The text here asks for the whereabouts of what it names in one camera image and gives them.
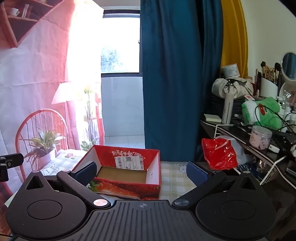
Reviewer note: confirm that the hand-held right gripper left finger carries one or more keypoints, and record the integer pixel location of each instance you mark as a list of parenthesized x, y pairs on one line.
[(85, 172)]

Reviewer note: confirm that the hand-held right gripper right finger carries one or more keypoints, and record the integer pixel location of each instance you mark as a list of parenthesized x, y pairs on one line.
[(196, 173)]

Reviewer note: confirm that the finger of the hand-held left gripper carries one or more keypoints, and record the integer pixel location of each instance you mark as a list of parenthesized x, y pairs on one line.
[(13, 160)]

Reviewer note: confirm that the red cardboard box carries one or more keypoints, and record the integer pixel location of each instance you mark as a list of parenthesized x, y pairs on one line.
[(120, 178)]

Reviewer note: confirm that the checked bunny tablecloth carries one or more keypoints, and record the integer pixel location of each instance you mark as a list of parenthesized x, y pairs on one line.
[(175, 183)]

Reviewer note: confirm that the red plastic bag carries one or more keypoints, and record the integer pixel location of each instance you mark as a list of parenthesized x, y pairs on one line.
[(219, 154)]

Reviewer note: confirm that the white spray bottle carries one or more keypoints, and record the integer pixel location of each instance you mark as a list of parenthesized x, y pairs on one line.
[(227, 111)]

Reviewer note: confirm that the black storage basket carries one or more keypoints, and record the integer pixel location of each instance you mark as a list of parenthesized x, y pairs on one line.
[(216, 104)]

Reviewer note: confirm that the clear plastic jar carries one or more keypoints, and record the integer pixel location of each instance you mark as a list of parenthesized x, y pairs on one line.
[(260, 138)]

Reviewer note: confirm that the green plush toy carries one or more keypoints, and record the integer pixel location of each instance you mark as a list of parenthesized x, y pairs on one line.
[(269, 115)]

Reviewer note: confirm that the teal curtain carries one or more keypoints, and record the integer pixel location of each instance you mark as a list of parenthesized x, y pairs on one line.
[(175, 81)]

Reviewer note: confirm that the white paper roll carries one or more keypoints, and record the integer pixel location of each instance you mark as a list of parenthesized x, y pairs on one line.
[(230, 70)]

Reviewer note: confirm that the white brush holder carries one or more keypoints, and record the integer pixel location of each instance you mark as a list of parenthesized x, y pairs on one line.
[(268, 89)]

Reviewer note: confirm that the window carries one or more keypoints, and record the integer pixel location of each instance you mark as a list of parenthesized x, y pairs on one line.
[(120, 46)]

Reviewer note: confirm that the round vanity mirror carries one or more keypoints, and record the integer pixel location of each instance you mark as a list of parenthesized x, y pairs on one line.
[(289, 66)]

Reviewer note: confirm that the yellow curtain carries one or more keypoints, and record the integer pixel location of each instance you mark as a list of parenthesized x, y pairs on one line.
[(233, 34)]

